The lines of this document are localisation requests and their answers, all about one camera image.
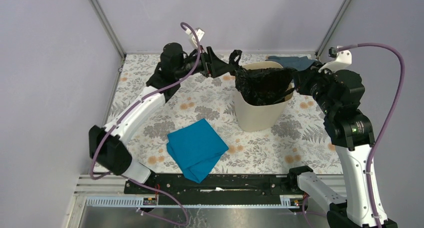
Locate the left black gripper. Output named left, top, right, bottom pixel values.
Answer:
left=174, top=45, right=234, bottom=79

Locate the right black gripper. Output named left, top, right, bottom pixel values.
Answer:
left=290, top=60, right=336, bottom=115

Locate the black trash bag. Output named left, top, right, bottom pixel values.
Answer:
left=229, top=50, right=297, bottom=106

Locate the beige plastic trash bin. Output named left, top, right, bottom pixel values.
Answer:
left=234, top=61, right=294, bottom=132

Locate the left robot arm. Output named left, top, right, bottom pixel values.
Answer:
left=88, top=42, right=242, bottom=194

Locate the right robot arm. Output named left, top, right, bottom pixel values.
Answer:
left=286, top=64, right=397, bottom=228

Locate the dark teal crumpled cloth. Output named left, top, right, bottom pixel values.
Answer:
left=266, top=55, right=316, bottom=71

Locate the floral patterned table mat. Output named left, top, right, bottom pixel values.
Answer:
left=93, top=53, right=346, bottom=175

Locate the bright blue folded cloth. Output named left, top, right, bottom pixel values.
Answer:
left=166, top=119, right=229, bottom=184

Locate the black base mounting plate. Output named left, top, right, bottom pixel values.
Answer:
left=124, top=173, right=305, bottom=202

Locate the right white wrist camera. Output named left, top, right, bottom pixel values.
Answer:
left=318, top=46, right=352, bottom=74

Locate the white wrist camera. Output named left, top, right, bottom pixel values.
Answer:
left=318, top=46, right=352, bottom=74
left=185, top=27, right=205, bottom=49

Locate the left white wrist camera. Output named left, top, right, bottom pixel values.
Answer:
left=185, top=27, right=205, bottom=49

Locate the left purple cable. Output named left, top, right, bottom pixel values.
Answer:
left=89, top=22, right=203, bottom=227

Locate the white slotted cable duct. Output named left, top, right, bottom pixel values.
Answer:
left=86, top=195, right=301, bottom=209

